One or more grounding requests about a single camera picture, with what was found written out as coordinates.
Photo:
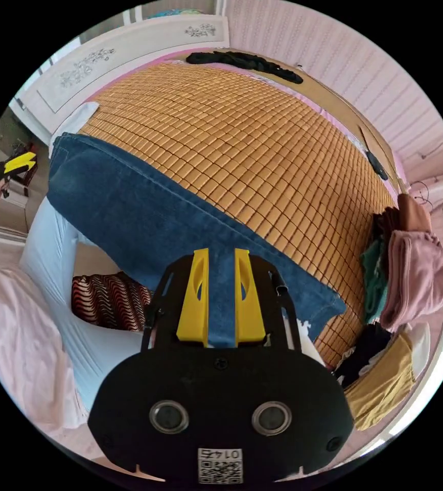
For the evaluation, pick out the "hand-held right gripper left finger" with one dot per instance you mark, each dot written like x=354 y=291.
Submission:
x=196 y=314

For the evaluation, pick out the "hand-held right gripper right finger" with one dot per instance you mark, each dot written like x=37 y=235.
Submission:
x=249 y=314

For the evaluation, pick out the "dark blue jeans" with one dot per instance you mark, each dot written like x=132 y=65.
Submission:
x=137 y=207

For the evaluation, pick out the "red black striped cloth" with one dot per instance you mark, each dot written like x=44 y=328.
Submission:
x=110 y=301

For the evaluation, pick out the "bed with woven bamboo mat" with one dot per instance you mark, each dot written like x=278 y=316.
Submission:
x=244 y=145

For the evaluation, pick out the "pile of clothes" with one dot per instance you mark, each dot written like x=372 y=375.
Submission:
x=416 y=276

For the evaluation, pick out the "person's body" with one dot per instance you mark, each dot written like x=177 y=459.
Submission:
x=18 y=337

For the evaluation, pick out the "small black cloth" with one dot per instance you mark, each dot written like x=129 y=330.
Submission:
x=377 y=167

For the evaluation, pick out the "black garment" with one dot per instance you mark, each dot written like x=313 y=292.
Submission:
x=244 y=61

